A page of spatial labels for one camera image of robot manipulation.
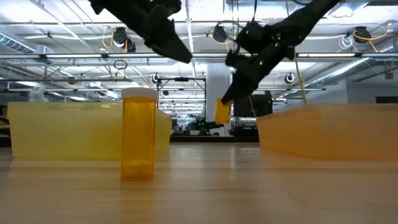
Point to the white humanoid figure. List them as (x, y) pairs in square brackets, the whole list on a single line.
[(38, 93)]

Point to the silver ventilation duct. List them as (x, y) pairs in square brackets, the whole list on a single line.
[(351, 67)]

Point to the long ceiling light strip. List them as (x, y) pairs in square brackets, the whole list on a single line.
[(77, 55)]

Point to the yellow translucent plastic bin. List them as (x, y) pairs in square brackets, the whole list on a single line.
[(62, 130)]

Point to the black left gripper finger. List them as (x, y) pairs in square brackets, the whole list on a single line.
[(171, 43)]

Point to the thin amber pill bottle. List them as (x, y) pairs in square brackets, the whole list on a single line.
[(223, 113), (138, 140)]

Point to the small round ceiling reel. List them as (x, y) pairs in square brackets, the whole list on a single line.
[(155, 77), (289, 77)]

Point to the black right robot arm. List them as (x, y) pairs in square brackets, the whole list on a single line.
[(298, 21)]

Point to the grey ventilation duct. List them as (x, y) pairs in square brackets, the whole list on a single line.
[(18, 45)]

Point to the dark wall screen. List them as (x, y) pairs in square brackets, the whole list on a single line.
[(387, 99)]

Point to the black gantry frame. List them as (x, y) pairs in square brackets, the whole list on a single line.
[(182, 79)]

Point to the orange translucent plastic bin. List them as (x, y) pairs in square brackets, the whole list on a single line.
[(326, 133)]

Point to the black robot green lights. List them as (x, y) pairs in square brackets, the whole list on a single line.
[(202, 126)]

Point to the black low platform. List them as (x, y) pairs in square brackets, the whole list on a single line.
[(199, 139)]

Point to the white round column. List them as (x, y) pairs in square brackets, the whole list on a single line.
[(217, 84)]

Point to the black monitor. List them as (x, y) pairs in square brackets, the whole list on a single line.
[(261, 105)]

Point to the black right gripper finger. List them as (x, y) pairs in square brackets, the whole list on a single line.
[(239, 88)]

